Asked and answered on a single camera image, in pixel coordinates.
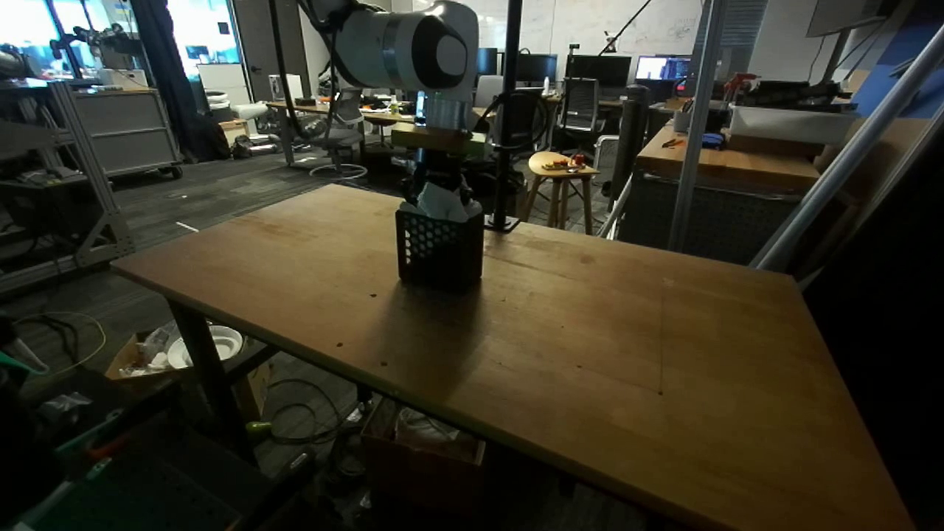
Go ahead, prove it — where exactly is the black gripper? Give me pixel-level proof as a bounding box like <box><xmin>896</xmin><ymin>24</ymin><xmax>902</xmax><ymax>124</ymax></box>
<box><xmin>406</xmin><ymin>151</ymin><xmax>468</xmax><ymax>204</ymax></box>

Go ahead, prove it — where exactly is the white towel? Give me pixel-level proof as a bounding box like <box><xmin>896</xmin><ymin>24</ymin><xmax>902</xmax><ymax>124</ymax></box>
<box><xmin>415</xmin><ymin>182</ymin><xmax>480</xmax><ymax>222</ymax></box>

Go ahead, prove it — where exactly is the black perforated box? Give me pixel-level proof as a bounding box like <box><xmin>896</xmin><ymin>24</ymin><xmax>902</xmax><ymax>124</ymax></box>
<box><xmin>394</xmin><ymin>204</ymin><xmax>483</xmax><ymax>291</ymax></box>

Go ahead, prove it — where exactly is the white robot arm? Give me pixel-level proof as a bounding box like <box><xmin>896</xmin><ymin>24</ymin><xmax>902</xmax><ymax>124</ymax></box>
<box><xmin>294</xmin><ymin>0</ymin><xmax>478</xmax><ymax>136</ymax></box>

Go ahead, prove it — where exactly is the cardboard box under table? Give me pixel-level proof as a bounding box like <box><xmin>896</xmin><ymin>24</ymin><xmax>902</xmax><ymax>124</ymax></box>
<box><xmin>102</xmin><ymin>322</ymin><xmax>275</xmax><ymax>424</ymax></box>

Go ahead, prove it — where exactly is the round wooden stool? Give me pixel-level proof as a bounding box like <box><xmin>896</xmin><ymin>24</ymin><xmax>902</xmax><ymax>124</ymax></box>
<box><xmin>522</xmin><ymin>151</ymin><xmax>595</xmax><ymax>231</ymax></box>

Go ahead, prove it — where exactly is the black vertical pole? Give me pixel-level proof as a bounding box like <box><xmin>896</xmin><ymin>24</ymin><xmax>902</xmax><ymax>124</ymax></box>
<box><xmin>493</xmin><ymin>0</ymin><xmax>522</xmax><ymax>232</ymax></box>

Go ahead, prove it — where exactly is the wooden workbench with drawers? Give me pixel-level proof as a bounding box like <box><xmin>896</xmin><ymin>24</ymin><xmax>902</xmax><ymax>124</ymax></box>
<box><xmin>615</xmin><ymin>127</ymin><xmax>822</xmax><ymax>266</ymax></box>

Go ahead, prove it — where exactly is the metal shelving rack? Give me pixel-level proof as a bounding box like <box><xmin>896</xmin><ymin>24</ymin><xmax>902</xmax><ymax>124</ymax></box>
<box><xmin>0</xmin><ymin>83</ymin><xmax>132</xmax><ymax>294</ymax></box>

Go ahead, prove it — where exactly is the silver metal pole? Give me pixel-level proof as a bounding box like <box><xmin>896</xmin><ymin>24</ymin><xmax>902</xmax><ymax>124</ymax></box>
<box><xmin>751</xmin><ymin>24</ymin><xmax>944</xmax><ymax>272</ymax></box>

